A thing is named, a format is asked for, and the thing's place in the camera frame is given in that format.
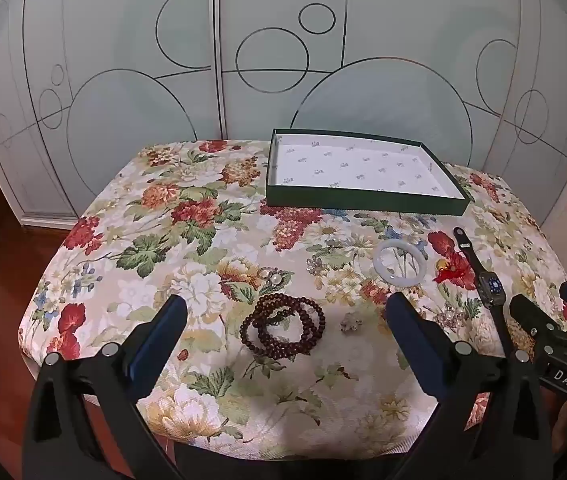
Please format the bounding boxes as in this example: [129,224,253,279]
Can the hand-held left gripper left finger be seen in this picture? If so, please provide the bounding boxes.
[22,294,188,480]

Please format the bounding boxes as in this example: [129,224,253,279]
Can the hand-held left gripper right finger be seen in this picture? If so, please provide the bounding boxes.
[386,292,554,480]

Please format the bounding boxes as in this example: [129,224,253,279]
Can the black smartwatch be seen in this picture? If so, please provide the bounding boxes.
[452,227,514,348]

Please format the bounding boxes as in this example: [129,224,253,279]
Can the red cord bracelet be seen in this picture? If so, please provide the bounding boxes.
[433,252,478,291]

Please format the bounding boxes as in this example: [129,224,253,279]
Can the white jade bangle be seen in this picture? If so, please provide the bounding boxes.
[373,240,428,288]

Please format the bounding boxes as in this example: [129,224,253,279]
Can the dark wooden bead bracelet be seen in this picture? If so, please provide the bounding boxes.
[240,293,326,358]

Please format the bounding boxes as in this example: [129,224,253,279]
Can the pearl brooch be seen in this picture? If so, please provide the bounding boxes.
[258,269,287,291]

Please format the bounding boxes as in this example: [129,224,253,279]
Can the green shallow box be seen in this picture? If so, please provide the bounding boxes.
[265,128,471,217]

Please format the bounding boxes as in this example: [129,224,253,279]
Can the gold turtle figurine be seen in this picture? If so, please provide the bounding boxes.
[339,312,364,336]

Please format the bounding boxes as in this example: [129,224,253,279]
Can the floral tablecloth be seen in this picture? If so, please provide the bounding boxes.
[17,139,567,463]

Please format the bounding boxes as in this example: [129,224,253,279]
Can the frosted glass wardrobe doors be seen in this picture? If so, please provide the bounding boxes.
[0,0,567,231]

